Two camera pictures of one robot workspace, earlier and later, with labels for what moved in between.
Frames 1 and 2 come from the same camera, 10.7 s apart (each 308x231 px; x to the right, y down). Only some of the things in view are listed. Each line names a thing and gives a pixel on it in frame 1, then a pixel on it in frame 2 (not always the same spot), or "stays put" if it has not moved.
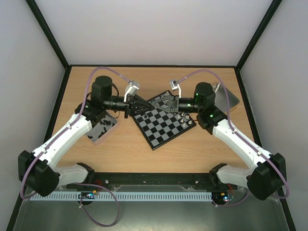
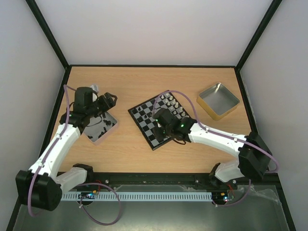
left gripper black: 131,106 -> 106,104
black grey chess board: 159,127 stays put
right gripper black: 174,104 -> 158,133
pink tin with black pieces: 102,128 stays put
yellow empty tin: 221,99 stays put
